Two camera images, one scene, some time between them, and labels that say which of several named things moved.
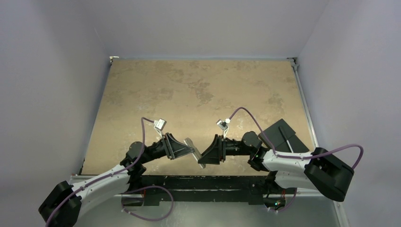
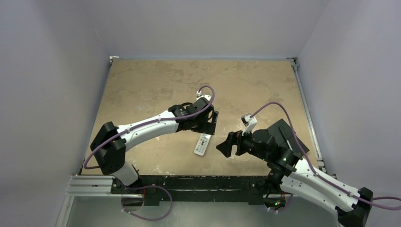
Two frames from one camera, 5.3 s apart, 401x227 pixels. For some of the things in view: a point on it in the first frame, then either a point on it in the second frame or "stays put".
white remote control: (196, 153) to (202, 144)
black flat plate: (278, 141) stays put
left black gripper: (173, 148) to (208, 127)
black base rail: (168, 190) stays put
